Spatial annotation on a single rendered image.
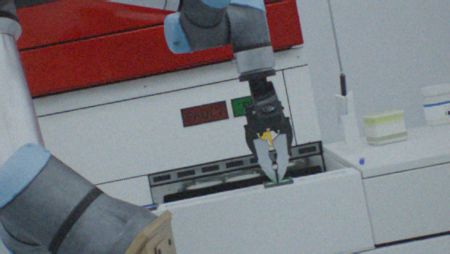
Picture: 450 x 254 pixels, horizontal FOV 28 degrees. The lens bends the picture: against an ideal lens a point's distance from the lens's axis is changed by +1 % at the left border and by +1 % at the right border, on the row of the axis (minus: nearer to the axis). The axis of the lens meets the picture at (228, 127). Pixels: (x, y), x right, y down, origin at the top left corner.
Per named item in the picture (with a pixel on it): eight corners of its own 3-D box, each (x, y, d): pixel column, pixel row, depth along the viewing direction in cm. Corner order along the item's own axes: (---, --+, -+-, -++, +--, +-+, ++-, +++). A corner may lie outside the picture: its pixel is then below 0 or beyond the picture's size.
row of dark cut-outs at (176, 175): (151, 185, 226) (149, 175, 225) (319, 152, 226) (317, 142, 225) (150, 185, 225) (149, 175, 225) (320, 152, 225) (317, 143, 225)
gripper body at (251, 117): (286, 129, 173) (274, 68, 173) (289, 131, 165) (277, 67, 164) (247, 137, 173) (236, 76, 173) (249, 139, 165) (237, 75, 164)
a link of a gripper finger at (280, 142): (292, 176, 172) (283, 130, 172) (294, 180, 166) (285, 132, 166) (276, 179, 172) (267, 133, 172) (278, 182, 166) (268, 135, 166)
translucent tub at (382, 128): (366, 145, 204) (361, 116, 203) (397, 138, 205) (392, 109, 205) (377, 145, 196) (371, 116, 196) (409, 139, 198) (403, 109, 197)
